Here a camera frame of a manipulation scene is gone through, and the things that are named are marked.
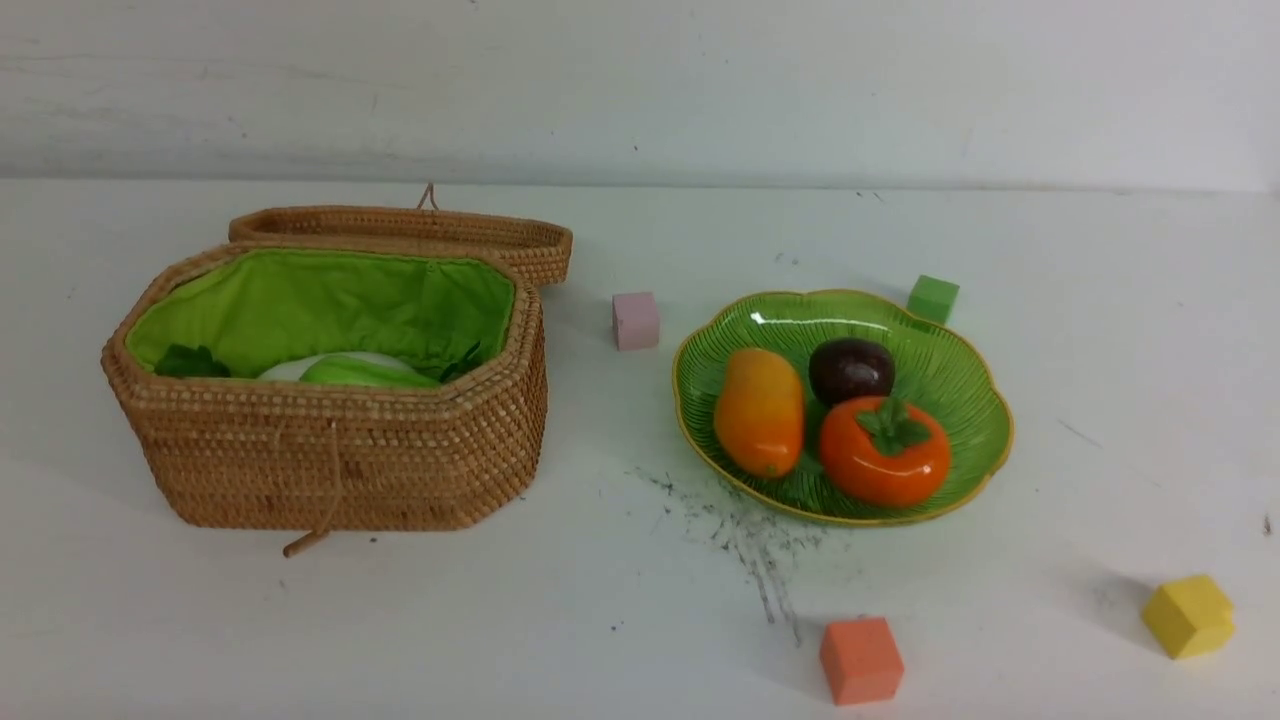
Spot salmon orange foam cube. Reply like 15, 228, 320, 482
819, 616, 905, 706

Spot pink foam cube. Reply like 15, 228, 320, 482
612, 291, 660, 352

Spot woven rattan basket lid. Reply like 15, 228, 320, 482
228, 204, 573, 286

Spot yellow foam cube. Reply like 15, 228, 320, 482
1140, 574, 1236, 660

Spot green glass leaf plate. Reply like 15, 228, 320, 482
671, 290, 1015, 527

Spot orange yellow toy mango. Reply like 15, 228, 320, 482
713, 347, 805, 480

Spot white toy radish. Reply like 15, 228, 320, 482
259, 351, 371, 382

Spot orange toy carrot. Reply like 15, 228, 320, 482
152, 343, 483, 384

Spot green foam cube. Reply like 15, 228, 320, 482
906, 274, 960, 325

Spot orange toy persimmon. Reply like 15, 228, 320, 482
818, 396, 954, 509

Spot woven rattan basket green lining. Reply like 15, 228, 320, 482
101, 240, 549, 532

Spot green toy bitter gourd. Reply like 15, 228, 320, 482
298, 354, 440, 389

